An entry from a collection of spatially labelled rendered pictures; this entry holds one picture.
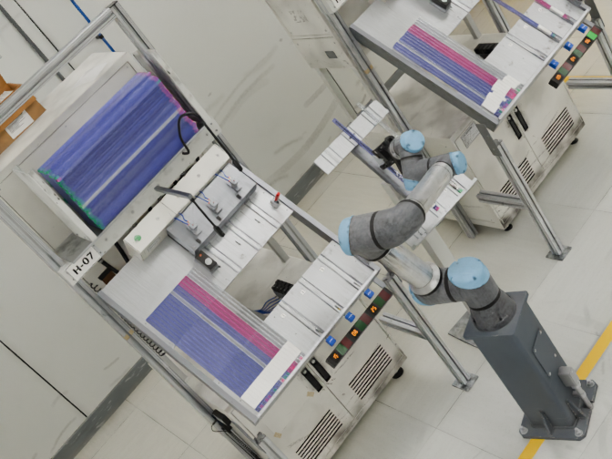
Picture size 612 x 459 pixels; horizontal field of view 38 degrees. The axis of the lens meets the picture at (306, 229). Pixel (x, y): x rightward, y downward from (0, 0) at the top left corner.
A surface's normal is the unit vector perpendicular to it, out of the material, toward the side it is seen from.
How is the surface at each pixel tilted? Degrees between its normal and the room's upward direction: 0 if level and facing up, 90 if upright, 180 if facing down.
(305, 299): 45
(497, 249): 0
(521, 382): 90
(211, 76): 90
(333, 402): 90
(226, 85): 90
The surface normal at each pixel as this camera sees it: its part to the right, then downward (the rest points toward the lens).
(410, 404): -0.53, -0.68
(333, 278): 0.04, -0.38
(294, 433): 0.58, 0.15
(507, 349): -0.30, 0.76
